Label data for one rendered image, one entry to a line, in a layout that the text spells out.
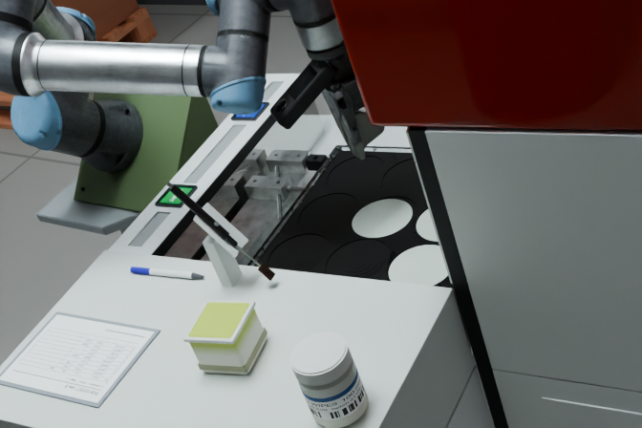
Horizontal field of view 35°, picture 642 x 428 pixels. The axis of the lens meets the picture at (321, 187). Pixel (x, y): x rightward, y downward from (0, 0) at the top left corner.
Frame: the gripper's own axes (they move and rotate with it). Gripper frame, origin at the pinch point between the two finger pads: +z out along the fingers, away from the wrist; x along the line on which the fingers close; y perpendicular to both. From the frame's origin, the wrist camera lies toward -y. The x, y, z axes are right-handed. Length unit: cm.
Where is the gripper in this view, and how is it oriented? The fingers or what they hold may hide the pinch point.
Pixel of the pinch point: (355, 154)
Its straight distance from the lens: 159.4
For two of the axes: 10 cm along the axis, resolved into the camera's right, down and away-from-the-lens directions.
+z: 3.1, 7.7, 5.6
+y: 8.8, -4.5, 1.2
